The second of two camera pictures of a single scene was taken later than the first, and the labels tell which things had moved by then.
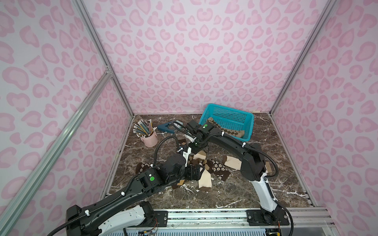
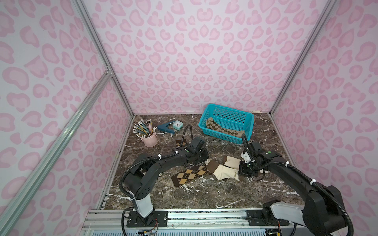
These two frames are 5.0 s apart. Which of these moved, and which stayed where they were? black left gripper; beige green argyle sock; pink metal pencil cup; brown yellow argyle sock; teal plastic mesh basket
Moved: black left gripper
Stayed: brown yellow argyle sock; pink metal pencil cup; beige green argyle sock; teal plastic mesh basket
